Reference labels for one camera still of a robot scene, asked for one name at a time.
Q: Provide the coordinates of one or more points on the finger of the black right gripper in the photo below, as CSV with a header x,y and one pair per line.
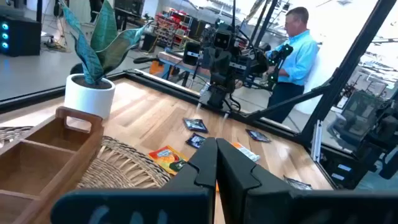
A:
x,y
216,67
227,67

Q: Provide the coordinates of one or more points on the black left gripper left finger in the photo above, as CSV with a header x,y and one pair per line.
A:
x,y
186,205

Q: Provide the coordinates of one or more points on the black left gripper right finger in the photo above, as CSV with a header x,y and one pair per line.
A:
x,y
264,205

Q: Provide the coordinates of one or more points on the black tea packet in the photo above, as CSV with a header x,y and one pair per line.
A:
x,y
195,125
258,135
297,184
196,140

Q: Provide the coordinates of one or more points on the orange fruit-print tea packet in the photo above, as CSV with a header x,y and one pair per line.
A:
x,y
166,158

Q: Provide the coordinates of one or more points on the white orange Tazo tea packet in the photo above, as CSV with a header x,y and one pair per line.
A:
x,y
247,152

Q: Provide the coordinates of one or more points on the wooden compartment tea tray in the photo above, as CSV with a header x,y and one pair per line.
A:
x,y
77,174

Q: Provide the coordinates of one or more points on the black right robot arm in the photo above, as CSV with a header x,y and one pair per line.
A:
x,y
224,95

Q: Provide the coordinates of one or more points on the background wooden workbench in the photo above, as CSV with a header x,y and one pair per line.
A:
x,y
174,60

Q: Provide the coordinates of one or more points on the red parts bin shelf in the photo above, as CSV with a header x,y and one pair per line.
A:
x,y
174,28

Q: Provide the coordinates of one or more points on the person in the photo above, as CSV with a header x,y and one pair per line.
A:
x,y
298,59

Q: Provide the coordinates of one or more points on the round woven placemat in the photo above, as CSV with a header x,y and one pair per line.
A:
x,y
124,168

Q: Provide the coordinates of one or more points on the snake plant in white pot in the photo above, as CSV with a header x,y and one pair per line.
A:
x,y
88,99

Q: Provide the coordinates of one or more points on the grey mesh office chair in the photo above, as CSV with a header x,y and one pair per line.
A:
x,y
357,115

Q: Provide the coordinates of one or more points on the black computer blue lights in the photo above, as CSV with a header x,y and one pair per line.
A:
x,y
18,37

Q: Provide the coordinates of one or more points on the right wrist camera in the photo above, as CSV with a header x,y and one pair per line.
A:
x,y
222,40

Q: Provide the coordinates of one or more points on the black aluminium table frame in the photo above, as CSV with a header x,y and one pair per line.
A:
x,y
348,67

